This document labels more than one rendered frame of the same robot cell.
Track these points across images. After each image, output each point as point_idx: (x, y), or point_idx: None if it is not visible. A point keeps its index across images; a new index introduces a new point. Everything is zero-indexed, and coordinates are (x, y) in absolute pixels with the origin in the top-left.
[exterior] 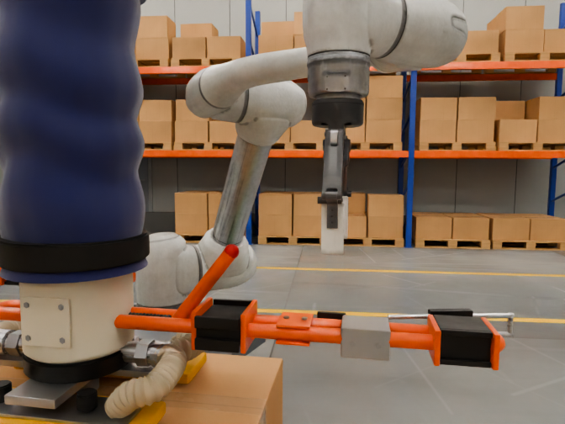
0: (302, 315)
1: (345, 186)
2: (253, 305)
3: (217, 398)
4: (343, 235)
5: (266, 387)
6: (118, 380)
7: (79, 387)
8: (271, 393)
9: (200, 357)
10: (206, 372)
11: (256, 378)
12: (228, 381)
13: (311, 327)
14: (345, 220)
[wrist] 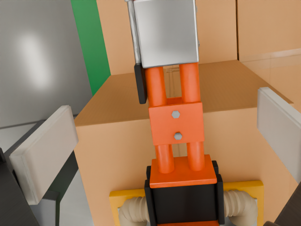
0: (162, 119)
1: (16, 181)
2: (173, 180)
3: None
4: (282, 99)
5: (136, 125)
6: None
7: None
8: (139, 118)
9: (123, 196)
10: (126, 183)
11: (122, 137)
12: (136, 159)
13: (194, 100)
14: (55, 125)
